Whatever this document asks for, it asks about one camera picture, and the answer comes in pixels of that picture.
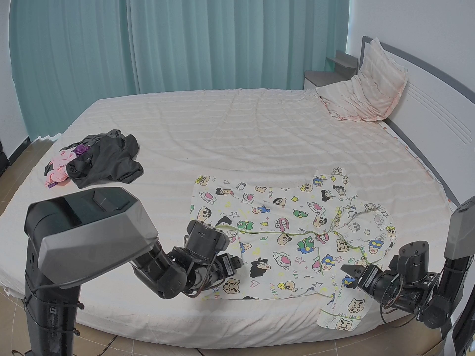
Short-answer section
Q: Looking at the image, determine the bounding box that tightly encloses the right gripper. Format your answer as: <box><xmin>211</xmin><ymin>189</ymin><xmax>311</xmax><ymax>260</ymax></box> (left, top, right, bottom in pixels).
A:
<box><xmin>340</xmin><ymin>264</ymin><xmax>395</xmax><ymax>300</ymax></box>

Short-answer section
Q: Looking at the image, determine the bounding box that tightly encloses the cream striped pillow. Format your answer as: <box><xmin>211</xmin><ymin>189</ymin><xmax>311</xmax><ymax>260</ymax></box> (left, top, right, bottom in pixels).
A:
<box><xmin>316</xmin><ymin>37</ymin><xmax>409</xmax><ymax>122</ymax></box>

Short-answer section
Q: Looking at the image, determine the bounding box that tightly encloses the white printed pyjama top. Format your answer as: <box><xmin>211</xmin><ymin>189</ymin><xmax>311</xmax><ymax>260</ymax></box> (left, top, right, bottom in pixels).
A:
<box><xmin>189</xmin><ymin>167</ymin><xmax>398</xmax><ymax>331</ymax></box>

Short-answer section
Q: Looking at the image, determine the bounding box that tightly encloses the pile of clothes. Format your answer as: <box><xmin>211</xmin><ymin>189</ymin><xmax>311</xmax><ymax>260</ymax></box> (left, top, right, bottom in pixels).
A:
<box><xmin>44</xmin><ymin>129</ymin><xmax>144</xmax><ymax>189</ymax></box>

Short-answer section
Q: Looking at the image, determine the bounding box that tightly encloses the blue-green curtain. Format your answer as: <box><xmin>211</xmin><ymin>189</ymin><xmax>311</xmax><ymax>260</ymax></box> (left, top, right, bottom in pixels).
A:
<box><xmin>126</xmin><ymin>0</ymin><xmax>351</xmax><ymax>90</ymax></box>
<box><xmin>9</xmin><ymin>0</ymin><xmax>140</xmax><ymax>140</ymax></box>

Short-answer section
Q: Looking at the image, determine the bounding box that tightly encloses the bed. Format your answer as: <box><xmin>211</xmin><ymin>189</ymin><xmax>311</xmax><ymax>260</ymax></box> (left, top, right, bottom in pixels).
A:
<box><xmin>0</xmin><ymin>36</ymin><xmax>475</xmax><ymax>342</ymax></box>

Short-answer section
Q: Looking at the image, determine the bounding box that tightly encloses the grey white bedside table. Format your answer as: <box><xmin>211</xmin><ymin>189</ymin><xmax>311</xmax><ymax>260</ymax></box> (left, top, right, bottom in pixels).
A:
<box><xmin>304</xmin><ymin>50</ymin><xmax>360</xmax><ymax>90</ymax></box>

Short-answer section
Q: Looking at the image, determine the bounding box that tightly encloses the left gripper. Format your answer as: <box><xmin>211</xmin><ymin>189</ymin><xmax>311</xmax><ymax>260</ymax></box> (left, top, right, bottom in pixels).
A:
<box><xmin>213</xmin><ymin>254</ymin><xmax>244</xmax><ymax>279</ymax></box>

